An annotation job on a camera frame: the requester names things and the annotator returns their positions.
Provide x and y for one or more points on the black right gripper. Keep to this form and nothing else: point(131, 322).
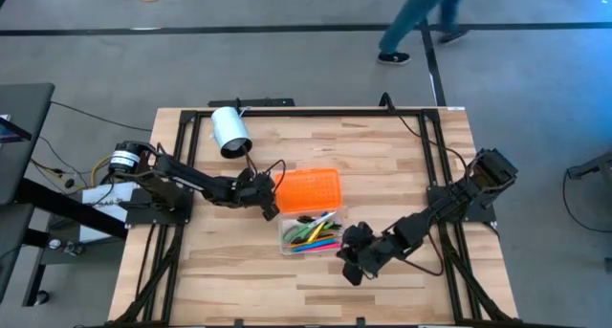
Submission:
point(365, 256)

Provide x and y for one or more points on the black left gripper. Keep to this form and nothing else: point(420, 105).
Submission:
point(253, 191)

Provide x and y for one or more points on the pink highlighter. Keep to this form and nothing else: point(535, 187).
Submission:
point(330, 248)

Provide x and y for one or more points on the black pen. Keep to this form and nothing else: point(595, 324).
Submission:
point(306, 219)
point(336, 225)

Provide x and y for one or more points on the orange plastic box lid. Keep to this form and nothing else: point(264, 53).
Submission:
point(308, 189)

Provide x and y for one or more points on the clear plastic supply box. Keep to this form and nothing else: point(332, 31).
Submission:
point(283, 249)

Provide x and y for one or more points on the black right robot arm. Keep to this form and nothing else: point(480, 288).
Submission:
point(454, 199)

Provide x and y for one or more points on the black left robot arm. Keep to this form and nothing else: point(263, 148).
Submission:
point(191, 177)

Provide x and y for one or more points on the white box with print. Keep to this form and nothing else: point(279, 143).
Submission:
point(107, 196)

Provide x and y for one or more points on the black power strip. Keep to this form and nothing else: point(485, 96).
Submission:
point(258, 102)

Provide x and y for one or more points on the black desk leg beam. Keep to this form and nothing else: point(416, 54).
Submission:
point(62, 206)

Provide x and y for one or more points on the person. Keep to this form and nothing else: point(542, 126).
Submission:
point(406, 17)

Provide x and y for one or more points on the black caster wheel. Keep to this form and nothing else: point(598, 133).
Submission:
point(42, 298)

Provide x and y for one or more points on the black desk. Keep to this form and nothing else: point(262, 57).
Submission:
point(28, 127)

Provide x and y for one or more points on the grey chair leg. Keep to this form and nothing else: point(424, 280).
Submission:
point(597, 165)

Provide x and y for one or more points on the black metal table frame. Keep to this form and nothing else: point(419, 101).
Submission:
point(311, 113)

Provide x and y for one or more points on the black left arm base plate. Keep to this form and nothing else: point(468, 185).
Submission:
point(158, 215)

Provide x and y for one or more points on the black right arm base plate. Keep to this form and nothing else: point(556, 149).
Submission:
point(483, 215)

